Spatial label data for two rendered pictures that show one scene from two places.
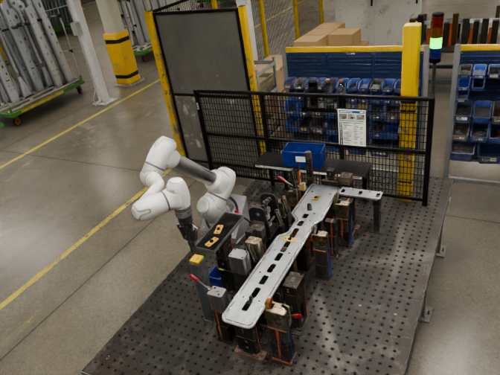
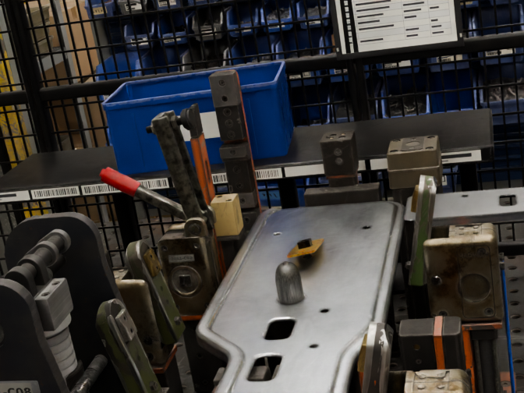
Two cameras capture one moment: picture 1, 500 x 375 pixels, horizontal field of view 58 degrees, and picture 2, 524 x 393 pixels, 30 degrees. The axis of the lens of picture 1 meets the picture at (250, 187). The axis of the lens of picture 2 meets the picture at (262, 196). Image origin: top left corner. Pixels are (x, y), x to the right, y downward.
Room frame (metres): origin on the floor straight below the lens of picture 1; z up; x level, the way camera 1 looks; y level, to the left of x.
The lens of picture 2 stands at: (1.46, -0.04, 1.51)
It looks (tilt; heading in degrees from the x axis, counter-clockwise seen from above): 19 degrees down; 343
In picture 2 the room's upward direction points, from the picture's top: 10 degrees counter-clockwise
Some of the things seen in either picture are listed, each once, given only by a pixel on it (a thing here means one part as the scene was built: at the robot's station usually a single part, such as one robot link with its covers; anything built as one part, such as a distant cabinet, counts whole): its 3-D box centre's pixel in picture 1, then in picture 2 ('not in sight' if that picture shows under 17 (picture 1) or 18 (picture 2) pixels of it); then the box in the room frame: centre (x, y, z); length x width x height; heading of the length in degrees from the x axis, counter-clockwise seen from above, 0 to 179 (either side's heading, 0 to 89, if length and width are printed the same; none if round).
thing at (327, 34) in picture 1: (333, 64); not in sight; (7.18, -1.65, 0.52); 1.20 x 0.80 x 1.05; 145
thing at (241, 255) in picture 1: (243, 280); not in sight; (2.01, 0.12, 0.90); 0.13 x 0.10 x 0.41; 58
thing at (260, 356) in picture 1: (246, 333); not in sight; (1.67, 0.14, 0.84); 0.18 x 0.06 x 0.29; 58
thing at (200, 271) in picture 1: (204, 290); not in sight; (1.97, 0.35, 0.92); 0.08 x 0.08 x 0.44; 58
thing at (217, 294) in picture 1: (222, 315); not in sight; (1.79, 0.26, 0.88); 0.11 x 0.10 x 0.36; 58
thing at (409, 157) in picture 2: (346, 196); (424, 249); (2.77, -0.69, 0.88); 0.08 x 0.08 x 0.36; 58
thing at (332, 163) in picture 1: (310, 164); (235, 157); (3.08, -0.49, 1.02); 0.90 x 0.22 x 0.03; 58
